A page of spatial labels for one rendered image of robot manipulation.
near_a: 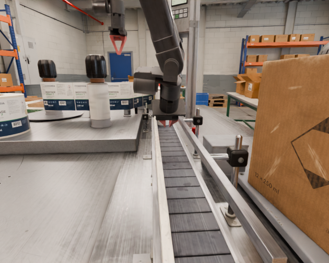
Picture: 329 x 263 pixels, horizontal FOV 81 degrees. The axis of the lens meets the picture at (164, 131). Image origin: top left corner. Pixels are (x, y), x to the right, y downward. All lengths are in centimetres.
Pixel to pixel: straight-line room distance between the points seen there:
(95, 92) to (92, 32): 887
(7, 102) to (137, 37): 825
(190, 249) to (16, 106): 78
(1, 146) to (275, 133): 82
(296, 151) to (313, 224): 11
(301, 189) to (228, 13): 866
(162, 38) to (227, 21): 841
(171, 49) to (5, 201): 49
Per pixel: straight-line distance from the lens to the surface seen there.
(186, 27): 100
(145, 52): 869
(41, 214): 48
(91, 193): 50
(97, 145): 72
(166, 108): 57
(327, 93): 34
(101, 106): 85
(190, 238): 30
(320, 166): 35
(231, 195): 24
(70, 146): 75
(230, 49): 870
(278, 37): 842
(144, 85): 52
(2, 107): 88
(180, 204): 35
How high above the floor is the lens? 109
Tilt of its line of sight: 16 degrees down
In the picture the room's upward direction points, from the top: straight up
